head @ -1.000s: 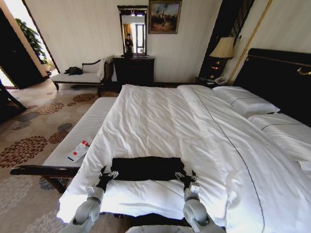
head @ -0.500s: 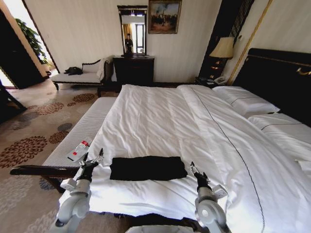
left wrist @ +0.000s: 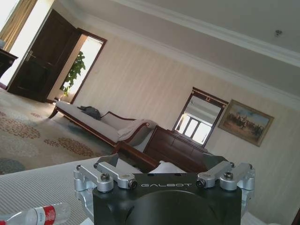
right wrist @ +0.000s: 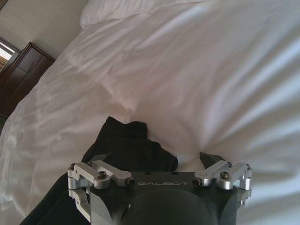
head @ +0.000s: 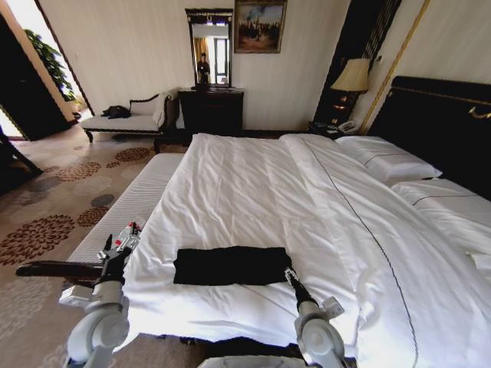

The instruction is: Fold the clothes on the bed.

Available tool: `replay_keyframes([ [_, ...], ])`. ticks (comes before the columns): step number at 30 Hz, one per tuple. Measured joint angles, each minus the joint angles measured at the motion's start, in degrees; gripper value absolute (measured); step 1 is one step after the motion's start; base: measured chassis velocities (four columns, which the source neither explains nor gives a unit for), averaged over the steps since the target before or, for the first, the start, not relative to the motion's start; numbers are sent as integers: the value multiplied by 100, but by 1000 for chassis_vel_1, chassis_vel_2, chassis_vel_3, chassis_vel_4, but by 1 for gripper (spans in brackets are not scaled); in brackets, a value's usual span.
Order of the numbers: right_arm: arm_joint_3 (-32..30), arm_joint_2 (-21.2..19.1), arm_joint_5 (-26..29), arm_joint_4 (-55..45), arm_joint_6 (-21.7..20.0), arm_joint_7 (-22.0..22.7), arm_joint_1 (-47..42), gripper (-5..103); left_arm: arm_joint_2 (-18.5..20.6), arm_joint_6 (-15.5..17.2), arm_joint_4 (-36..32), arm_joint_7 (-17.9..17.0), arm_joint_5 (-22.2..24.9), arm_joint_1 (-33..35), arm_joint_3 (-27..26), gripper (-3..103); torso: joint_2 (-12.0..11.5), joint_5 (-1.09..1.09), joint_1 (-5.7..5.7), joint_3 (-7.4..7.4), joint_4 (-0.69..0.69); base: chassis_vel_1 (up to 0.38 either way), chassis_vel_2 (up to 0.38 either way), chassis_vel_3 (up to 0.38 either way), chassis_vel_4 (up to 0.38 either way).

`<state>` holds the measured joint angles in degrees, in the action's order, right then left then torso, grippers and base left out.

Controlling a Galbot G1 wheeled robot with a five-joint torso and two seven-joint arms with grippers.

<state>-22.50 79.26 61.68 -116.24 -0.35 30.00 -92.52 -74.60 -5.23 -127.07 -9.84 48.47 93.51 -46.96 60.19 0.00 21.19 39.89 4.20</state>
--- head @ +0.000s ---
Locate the dark nightstand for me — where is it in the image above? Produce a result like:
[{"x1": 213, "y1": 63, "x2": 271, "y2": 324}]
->
[{"x1": 308, "y1": 120, "x2": 362, "y2": 140}]

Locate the white duvet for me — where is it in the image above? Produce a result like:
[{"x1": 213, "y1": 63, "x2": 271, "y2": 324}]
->
[{"x1": 122, "y1": 132, "x2": 491, "y2": 368}]

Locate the person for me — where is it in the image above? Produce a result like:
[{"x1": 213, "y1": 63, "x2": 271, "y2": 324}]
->
[{"x1": 196, "y1": 53, "x2": 211, "y2": 86}]

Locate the gold framed painting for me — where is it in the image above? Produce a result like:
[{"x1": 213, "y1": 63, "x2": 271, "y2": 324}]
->
[{"x1": 233, "y1": 0, "x2": 288, "y2": 54}]

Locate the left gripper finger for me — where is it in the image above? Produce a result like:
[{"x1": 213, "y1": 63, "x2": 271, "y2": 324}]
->
[
  {"x1": 96, "y1": 234, "x2": 116, "y2": 266},
  {"x1": 113, "y1": 221, "x2": 143, "y2": 258}
]

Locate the white pillow with dark piping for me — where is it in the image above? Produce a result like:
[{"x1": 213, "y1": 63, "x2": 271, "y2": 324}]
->
[
  {"x1": 390, "y1": 178, "x2": 491, "y2": 231},
  {"x1": 334, "y1": 134, "x2": 444, "y2": 183}
]

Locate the black bag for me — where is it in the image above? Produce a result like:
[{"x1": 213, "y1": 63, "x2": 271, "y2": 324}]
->
[{"x1": 101, "y1": 105, "x2": 133, "y2": 120}]

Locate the dark wooden dresser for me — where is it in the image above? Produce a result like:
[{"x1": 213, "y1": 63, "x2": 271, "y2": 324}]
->
[{"x1": 178, "y1": 87, "x2": 246, "y2": 137}]

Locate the black padded headboard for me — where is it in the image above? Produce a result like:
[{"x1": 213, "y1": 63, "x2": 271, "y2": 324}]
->
[{"x1": 367, "y1": 75, "x2": 491, "y2": 200}]

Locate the white folded cloth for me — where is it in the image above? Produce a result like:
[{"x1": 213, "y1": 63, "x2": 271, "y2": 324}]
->
[{"x1": 464, "y1": 251, "x2": 491, "y2": 271}]

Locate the dark patterned wall panel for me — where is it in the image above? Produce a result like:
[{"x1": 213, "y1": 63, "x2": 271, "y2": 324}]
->
[{"x1": 313, "y1": 0, "x2": 402, "y2": 123}]

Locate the dark framed mirror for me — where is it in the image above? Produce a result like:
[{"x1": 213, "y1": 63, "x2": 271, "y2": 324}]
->
[{"x1": 184, "y1": 8, "x2": 234, "y2": 91}]

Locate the green potted plant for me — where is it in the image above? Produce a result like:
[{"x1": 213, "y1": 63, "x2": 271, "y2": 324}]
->
[{"x1": 23, "y1": 28, "x2": 84, "y2": 113}]

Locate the white chaise longue, dark frame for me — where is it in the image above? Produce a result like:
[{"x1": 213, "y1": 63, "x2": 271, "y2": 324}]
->
[{"x1": 82, "y1": 90, "x2": 181, "y2": 154}]

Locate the dark wooden furniture piece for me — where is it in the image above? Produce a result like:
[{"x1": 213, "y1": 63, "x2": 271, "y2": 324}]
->
[{"x1": 0, "y1": 133, "x2": 44, "y2": 189}]

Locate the dark wooden door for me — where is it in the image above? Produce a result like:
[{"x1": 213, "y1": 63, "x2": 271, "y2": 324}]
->
[{"x1": 0, "y1": 15, "x2": 72, "y2": 143}]

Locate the table lamp with cream shade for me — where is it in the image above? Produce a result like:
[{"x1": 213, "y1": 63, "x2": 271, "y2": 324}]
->
[{"x1": 330, "y1": 57, "x2": 371, "y2": 117}]

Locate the black garment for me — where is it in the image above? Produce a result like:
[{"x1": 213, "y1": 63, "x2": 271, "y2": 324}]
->
[{"x1": 172, "y1": 246, "x2": 293, "y2": 287}]

